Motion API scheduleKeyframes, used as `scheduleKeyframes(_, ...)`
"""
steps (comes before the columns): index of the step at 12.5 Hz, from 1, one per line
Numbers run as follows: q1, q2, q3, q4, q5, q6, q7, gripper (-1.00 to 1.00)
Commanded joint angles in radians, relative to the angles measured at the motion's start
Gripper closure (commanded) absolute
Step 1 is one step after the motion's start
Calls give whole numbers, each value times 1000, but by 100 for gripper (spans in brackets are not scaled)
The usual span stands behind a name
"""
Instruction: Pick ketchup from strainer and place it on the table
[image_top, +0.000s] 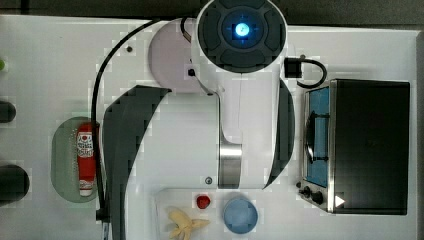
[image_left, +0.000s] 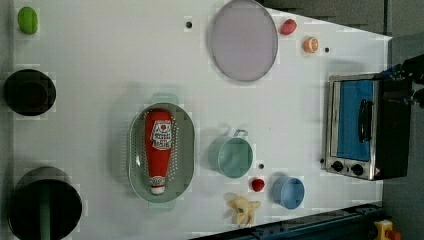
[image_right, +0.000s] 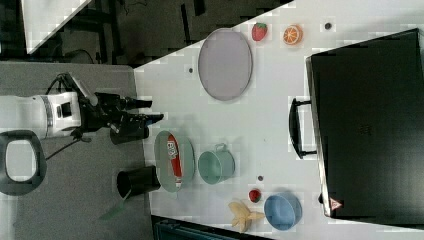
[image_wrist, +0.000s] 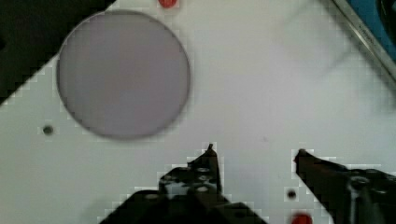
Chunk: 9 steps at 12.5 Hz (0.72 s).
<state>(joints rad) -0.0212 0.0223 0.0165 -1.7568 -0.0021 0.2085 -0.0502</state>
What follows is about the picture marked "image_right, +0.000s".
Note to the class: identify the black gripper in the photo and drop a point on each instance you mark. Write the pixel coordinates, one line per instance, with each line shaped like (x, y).
(111, 110)

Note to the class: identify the red ketchup bottle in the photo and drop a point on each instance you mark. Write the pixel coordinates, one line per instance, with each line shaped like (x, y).
(173, 154)

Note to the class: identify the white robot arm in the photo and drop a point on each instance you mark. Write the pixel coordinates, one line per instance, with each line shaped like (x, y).
(26, 121)

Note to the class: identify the green oval strainer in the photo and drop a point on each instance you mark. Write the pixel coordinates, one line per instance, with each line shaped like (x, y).
(163, 164)

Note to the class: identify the black cylinder near strainer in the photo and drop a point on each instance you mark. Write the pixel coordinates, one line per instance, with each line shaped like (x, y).
(138, 181)

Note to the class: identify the green metal cup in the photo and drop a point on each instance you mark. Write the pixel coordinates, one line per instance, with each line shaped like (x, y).
(217, 165)

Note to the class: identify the grey round plate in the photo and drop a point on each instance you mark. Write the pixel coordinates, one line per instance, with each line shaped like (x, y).
(225, 64)

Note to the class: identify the small red strawberry toy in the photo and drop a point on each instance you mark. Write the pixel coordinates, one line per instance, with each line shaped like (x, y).
(254, 195)

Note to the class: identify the large red strawberry toy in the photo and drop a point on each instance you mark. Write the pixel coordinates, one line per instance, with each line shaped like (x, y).
(259, 31)

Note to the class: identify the orange slice toy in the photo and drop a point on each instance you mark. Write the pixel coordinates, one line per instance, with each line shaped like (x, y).
(293, 35)

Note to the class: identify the blue bowl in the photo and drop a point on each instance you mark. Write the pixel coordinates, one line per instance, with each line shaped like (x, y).
(283, 210)

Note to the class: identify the black toaster oven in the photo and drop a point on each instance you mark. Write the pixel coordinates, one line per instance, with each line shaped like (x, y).
(366, 102)

